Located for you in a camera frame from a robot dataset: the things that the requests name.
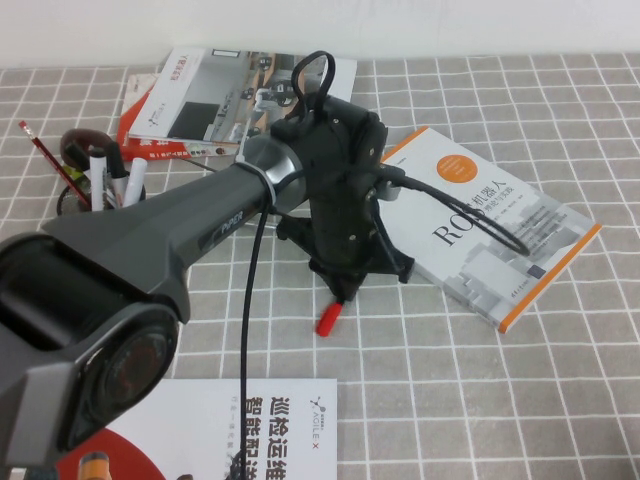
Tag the black mesh pen holder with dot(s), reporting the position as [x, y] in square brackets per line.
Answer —
[65, 202]

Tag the yellow green highlighter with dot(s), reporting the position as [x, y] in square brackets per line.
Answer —
[75, 175]

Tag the red pencil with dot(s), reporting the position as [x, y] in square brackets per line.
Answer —
[50, 155]

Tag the red and black marker pen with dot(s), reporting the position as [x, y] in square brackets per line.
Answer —
[327, 320]

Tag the white red AgileX brochure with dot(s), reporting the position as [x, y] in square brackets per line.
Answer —
[290, 440]

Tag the red and white book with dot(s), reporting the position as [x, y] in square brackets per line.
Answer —
[150, 151]

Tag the white brochure with photo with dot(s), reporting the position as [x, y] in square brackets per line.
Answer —
[200, 85]

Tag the white zip tie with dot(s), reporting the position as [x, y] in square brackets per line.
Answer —
[270, 192]

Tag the white marker with black cap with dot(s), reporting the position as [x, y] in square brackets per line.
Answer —
[98, 185]

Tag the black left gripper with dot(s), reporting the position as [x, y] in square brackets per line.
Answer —
[340, 240]

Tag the dark brown rounded object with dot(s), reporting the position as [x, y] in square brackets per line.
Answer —
[80, 140]

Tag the plain white marker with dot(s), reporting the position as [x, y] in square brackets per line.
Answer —
[134, 187]

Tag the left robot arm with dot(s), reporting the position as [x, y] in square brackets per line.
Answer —
[150, 235]

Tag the white orange ROS book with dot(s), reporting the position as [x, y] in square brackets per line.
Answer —
[500, 280]

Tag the grey checked tablecloth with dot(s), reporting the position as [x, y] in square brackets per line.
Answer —
[450, 375]

